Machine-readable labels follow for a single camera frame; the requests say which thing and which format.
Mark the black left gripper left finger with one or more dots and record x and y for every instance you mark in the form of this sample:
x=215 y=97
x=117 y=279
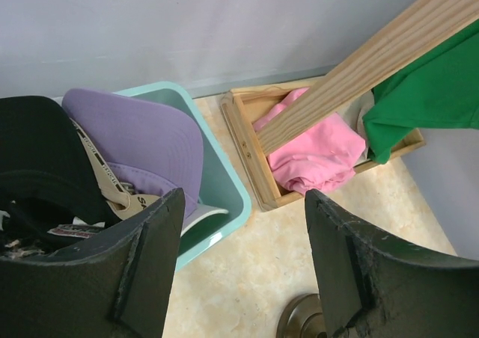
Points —
x=114 y=284

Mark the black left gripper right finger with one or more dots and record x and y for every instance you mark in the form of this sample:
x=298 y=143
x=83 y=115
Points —
x=373 y=283

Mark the black cap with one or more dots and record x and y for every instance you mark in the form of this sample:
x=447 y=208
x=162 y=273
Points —
x=50 y=197

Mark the purple cap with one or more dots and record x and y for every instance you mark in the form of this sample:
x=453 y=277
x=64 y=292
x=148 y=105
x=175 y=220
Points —
x=155 y=147

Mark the beige cap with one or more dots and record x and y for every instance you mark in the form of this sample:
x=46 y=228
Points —
x=120 y=196

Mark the pink cloth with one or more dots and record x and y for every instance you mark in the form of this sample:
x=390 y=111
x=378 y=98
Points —
x=321 y=158

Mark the teal plastic bin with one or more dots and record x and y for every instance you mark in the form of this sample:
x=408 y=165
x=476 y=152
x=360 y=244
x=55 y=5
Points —
x=221 y=186

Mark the cream cloth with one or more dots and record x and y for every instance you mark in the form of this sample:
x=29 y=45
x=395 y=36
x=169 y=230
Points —
x=353 y=115

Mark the wooden clothes rack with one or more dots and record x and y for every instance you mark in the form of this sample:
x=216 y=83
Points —
x=263 y=118

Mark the green tank top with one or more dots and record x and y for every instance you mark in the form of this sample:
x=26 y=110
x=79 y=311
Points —
x=437 y=91

